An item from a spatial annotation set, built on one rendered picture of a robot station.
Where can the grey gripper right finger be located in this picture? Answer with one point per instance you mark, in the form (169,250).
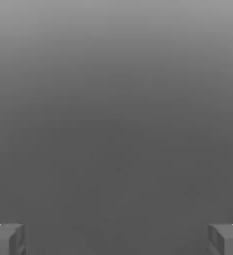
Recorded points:
(229,241)

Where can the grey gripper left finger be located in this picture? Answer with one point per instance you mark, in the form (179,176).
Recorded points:
(3,240)

